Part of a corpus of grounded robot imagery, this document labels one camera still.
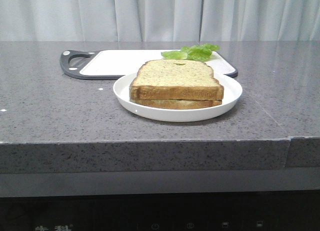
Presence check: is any bread slice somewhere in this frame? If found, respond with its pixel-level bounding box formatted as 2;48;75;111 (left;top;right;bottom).
130;99;222;110
129;59;224;101

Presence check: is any green lettuce leaf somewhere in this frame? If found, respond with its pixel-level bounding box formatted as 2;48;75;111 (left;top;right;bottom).
161;43;220;62

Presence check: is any white round plate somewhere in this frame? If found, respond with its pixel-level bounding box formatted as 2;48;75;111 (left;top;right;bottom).
113;73;243;123

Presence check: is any white cutting board grey rim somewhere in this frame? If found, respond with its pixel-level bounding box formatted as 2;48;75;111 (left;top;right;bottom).
59;49;239;81

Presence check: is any grey curtain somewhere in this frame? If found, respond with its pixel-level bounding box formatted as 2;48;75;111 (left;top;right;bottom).
0;0;320;42

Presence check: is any black appliance control panel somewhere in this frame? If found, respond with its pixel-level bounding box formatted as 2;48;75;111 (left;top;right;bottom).
0;190;320;231

